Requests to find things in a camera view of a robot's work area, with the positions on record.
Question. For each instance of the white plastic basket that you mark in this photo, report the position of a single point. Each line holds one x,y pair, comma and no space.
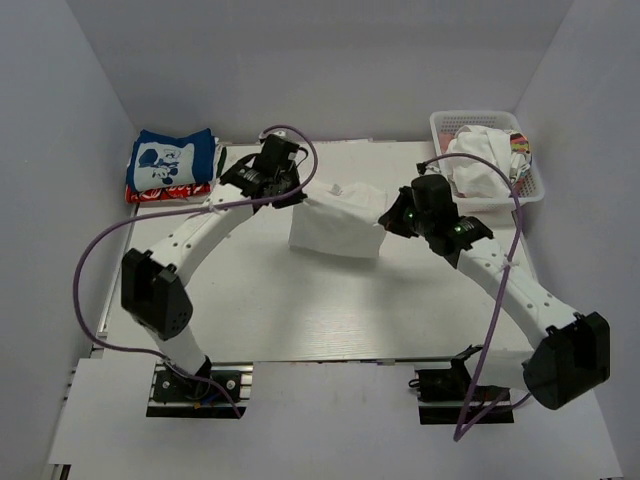
492,158

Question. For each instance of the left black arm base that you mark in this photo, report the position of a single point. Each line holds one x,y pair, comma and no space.
170,397

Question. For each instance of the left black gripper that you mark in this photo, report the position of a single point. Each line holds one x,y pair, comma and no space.
294,199

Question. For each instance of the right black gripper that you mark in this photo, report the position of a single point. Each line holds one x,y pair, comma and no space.
392,220

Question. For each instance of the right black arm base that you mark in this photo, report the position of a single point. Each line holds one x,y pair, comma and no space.
441,394

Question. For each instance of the blue folded Mickey t-shirt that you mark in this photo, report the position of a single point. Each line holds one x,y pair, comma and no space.
161,161

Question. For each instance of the white t-shirt with robot print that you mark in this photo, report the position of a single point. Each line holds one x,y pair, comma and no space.
339,220

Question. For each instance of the red folded t-shirt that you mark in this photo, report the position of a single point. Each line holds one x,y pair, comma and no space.
193,193

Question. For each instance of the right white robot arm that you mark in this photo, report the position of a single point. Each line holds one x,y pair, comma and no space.
569,352

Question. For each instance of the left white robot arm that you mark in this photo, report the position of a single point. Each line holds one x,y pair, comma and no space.
153,282

